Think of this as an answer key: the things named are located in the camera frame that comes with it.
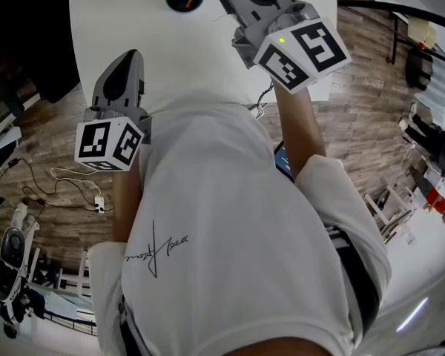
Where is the white power strip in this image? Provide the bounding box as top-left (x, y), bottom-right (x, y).
top-left (248, 102), bottom-right (270, 119)

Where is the black office chair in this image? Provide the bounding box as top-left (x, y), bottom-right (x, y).
top-left (0, 0), bottom-right (82, 105)

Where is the black round stool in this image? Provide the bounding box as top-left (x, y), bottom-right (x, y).
top-left (405, 46), bottom-right (434, 91)

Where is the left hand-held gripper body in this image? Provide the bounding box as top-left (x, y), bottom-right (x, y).
top-left (73, 105), bottom-right (154, 173)

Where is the person's left forearm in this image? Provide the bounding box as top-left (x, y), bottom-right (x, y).
top-left (112, 145), bottom-right (146, 244)

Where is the cream plastic container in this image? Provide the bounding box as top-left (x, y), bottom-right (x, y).
top-left (407, 16), bottom-right (438, 50)

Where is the person's white t-shirt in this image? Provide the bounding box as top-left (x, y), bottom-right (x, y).
top-left (87, 102), bottom-right (392, 356)

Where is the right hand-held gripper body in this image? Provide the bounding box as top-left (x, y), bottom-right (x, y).
top-left (231, 1), bottom-right (352, 96)

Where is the white floor cable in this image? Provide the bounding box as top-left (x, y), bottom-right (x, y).
top-left (50, 167), bottom-right (102, 200)

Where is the black metal frame table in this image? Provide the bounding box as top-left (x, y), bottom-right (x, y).
top-left (336, 0), bottom-right (445, 66)

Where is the white metal rack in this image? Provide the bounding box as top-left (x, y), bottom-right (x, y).
top-left (365, 183), bottom-right (420, 244)

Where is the phone with lit screen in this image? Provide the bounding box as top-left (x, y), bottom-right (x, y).
top-left (273, 141), bottom-right (296, 184)

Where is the black floor cable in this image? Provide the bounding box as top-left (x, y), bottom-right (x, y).
top-left (7, 157), bottom-right (114, 211)

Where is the black shoulder strap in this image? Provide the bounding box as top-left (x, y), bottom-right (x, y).
top-left (324, 226), bottom-right (381, 343)

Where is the pale corrugated sheet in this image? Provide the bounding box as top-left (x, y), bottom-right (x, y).
top-left (413, 50), bottom-right (445, 125)

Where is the person's right forearm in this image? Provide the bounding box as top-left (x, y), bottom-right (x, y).
top-left (273, 83), bottom-right (328, 179)

